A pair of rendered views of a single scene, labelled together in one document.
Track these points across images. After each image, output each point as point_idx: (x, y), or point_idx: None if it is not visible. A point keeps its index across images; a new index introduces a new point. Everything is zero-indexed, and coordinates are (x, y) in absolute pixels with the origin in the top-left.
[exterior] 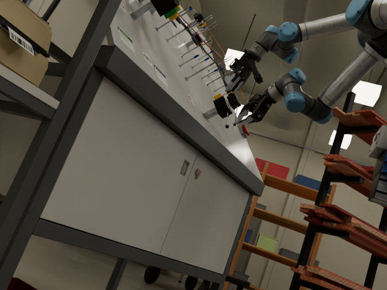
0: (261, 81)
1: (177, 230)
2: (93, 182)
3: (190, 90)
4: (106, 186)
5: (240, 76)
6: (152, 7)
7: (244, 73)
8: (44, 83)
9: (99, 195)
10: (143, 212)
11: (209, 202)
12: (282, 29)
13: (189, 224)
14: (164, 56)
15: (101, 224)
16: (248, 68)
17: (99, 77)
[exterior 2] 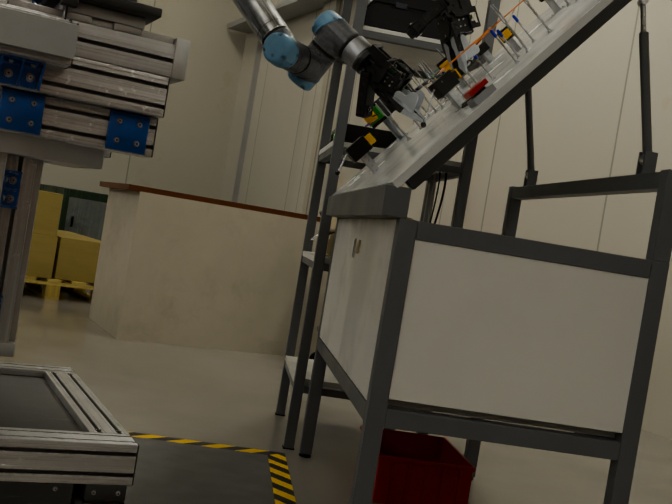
0: (409, 32)
1: (346, 327)
2: (329, 300)
3: (395, 152)
4: (331, 300)
5: (445, 41)
6: (384, 123)
7: (440, 32)
8: None
9: (329, 310)
10: (337, 314)
11: (363, 274)
12: None
13: (351, 316)
14: (399, 144)
15: (327, 334)
16: (438, 21)
17: (337, 222)
